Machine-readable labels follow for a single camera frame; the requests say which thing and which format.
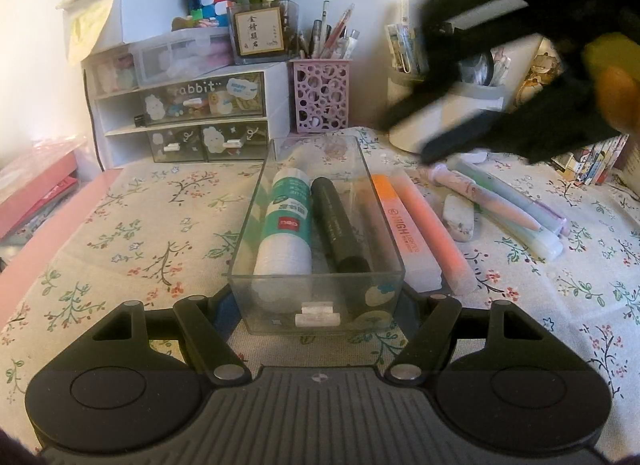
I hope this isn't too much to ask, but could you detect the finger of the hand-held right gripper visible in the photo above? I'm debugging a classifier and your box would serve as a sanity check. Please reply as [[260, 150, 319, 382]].
[[419, 112, 543, 167], [380, 58, 503, 132]]

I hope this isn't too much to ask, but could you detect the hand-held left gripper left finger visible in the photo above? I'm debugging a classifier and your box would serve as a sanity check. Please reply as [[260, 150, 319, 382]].
[[92, 290, 252, 387]]

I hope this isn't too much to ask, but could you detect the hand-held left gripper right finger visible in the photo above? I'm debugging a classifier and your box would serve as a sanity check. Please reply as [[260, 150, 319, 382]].
[[384, 285, 543, 387]]

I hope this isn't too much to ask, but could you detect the mint and pink pen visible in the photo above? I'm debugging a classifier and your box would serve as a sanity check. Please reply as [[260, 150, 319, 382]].
[[446, 154, 544, 232]]

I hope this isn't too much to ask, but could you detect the clear plastic drawer tray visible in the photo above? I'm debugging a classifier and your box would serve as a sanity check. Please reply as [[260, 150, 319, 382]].
[[227, 135, 406, 336]]

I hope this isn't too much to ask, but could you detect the orange capped pink highlighter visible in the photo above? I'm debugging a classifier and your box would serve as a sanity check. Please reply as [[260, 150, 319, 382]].
[[370, 174, 444, 294]]

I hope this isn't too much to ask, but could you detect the person's right hand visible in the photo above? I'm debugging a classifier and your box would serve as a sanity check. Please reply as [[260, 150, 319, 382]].
[[597, 65, 640, 135]]

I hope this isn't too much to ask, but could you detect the white grey desk organizer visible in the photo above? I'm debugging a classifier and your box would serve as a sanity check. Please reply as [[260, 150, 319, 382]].
[[387, 65, 507, 154]]

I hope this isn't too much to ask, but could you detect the illustrated cartoon book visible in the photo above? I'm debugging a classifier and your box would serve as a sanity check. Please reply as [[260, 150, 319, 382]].
[[511, 36, 568, 117]]

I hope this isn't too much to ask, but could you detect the bunch of blue pens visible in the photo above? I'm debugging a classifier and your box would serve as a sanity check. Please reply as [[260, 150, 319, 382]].
[[384, 0, 432, 77]]

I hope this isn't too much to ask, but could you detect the white eraser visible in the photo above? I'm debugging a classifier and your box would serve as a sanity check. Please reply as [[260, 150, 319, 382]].
[[442, 193, 477, 243]]

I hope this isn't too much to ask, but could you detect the white green glue stick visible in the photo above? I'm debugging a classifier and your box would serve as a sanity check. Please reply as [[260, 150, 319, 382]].
[[251, 168, 314, 308]]

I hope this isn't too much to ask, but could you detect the pink perforated pen holder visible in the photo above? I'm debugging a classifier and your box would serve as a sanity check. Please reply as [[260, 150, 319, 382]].
[[289, 58, 354, 135]]

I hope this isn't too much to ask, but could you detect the floral tablecloth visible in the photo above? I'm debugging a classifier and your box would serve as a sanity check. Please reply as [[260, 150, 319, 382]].
[[0, 126, 640, 465]]

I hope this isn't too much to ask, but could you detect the row of comic books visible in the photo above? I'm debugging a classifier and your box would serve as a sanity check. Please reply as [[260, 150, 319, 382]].
[[551, 132, 632, 187]]

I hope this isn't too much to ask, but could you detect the black marker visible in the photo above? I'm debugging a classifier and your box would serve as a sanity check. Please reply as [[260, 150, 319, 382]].
[[310, 177, 374, 274]]

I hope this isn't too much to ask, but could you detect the glass vase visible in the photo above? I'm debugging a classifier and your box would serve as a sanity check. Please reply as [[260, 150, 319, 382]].
[[227, 0, 301, 66]]

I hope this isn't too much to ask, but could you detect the white drawer organizer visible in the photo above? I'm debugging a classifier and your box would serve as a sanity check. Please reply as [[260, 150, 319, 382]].
[[82, 50, 292, 170]]

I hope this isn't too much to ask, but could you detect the framed calligraphy card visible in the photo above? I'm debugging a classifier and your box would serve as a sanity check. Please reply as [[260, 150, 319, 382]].
[[234, 7, 284, 57]]

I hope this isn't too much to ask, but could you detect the clear small drawer box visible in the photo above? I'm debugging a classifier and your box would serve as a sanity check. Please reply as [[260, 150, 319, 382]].
[[130, 28, 235, 87]]

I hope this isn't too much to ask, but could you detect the white storage box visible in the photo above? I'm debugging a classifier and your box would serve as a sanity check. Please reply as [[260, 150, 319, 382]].
[[57, 0, 193, 65]]

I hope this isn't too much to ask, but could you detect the yellow sticky note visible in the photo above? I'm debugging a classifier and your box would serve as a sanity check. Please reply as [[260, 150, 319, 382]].
[[67, 0, 114, 67]]

